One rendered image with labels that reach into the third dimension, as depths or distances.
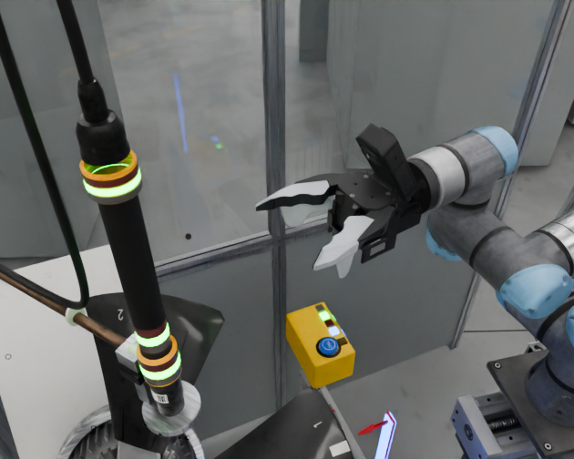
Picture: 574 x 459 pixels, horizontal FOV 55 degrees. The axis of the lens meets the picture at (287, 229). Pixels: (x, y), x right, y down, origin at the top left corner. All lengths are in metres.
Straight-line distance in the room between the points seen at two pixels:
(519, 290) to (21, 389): 0.84
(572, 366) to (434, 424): 1.31
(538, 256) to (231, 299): 1.11
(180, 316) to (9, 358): 0.38
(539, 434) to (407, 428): 1.19
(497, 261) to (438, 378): 1.82
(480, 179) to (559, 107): 2.92
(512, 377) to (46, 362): 0.94
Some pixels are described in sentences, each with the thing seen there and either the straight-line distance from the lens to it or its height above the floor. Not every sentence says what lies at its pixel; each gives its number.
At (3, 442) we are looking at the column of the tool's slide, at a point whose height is 0.69.
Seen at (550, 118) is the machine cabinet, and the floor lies 0.39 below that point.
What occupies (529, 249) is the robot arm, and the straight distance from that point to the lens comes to 0.76.
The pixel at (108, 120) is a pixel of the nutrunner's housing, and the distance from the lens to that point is 0.43.
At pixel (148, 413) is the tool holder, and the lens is 0.71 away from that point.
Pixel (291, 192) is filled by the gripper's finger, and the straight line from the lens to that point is 0.65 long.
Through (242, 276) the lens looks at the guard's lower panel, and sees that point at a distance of 1.64.
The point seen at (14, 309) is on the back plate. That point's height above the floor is 1.31.
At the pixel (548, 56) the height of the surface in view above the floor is 1.39.
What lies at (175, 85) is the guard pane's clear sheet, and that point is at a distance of 1.25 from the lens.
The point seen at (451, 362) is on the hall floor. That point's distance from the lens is 2.62.
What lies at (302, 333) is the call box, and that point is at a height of 1.07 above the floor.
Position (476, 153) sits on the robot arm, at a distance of 0.74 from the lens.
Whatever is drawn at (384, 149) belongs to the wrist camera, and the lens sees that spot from 0.59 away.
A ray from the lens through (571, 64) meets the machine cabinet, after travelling 3.54.
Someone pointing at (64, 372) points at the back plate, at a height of 1.21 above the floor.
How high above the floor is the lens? 2.06
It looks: 42 degrees down
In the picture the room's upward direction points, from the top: straight up
